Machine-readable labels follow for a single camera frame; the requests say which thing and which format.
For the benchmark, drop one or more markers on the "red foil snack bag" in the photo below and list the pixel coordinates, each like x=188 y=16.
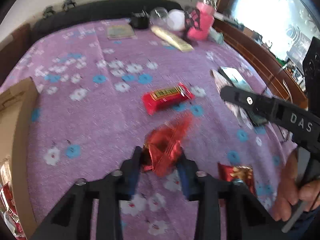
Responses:
x=162 y=146

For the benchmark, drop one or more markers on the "red bar snack pack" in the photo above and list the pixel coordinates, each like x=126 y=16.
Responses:
x=164 y=98

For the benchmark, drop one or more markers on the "cardboard tray box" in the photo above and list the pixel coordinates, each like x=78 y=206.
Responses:
x=17 y=104

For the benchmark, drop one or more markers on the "black pen cup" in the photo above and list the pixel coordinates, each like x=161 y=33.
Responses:
x=140 y=20

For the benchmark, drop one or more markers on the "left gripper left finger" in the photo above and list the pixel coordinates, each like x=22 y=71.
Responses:
x=71 y=217

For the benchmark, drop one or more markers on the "small olive notebook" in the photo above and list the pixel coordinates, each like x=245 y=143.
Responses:
x=117 y=32

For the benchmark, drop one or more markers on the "person right hand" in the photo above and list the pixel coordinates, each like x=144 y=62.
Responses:
x=288 y=194

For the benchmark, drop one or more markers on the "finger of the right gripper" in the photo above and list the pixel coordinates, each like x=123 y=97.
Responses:
x=259 y=105

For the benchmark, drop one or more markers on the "white round jar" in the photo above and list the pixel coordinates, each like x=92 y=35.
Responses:
x=176 y=20

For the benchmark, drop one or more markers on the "white red snack packet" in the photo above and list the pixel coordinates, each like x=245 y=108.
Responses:
x=228 y=95

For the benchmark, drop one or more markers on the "black phone stand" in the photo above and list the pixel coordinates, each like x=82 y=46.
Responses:
x=191 y=20

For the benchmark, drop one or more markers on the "black smartphone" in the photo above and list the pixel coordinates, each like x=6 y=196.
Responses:
x=236 y=80

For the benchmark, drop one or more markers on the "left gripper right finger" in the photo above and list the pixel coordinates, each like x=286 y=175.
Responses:
x=246 y=218

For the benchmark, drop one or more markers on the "pink sleeved bottle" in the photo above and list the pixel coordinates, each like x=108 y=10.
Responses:
x=207 y=10

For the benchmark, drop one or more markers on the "red gold foil packet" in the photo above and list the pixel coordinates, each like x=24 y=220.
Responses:
x=244 y=173

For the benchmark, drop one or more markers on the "purple floral tablecloth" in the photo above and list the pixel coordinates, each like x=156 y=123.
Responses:
x=89 y=116

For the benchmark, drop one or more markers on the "maroon armchair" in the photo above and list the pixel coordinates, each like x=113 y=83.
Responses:
x=13 y=47

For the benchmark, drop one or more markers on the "black leather sofa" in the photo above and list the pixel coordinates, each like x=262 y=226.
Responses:
x=96 y=11

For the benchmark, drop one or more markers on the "cream lotion tube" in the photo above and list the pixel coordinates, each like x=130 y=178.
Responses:
x=171 y=39

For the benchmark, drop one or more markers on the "clear plastic cup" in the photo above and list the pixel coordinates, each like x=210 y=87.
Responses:
x=158 y=17

